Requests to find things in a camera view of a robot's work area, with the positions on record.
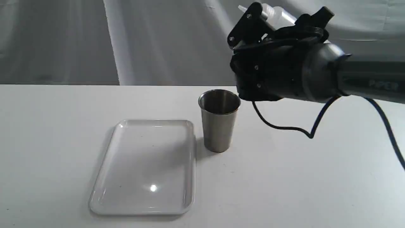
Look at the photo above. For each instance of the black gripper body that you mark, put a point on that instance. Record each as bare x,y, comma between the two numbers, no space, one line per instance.
272,69

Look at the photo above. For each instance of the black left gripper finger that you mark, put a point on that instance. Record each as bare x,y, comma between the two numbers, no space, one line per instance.
251,28

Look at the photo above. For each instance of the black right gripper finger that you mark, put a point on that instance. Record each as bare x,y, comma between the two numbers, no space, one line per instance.
314,24

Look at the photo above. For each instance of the translucent squeeze bottle amber liquid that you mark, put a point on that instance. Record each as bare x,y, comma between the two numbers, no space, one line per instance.
283,24

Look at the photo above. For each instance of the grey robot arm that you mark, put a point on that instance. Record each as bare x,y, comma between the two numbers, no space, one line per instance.
328,72

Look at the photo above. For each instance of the stainless steel cup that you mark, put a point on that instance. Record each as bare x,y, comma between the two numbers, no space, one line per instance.
218,112

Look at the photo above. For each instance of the white plastic tray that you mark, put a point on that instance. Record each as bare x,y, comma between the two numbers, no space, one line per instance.
148,169

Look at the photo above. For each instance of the grey fabric backdrop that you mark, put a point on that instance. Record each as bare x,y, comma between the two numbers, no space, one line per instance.
117,42

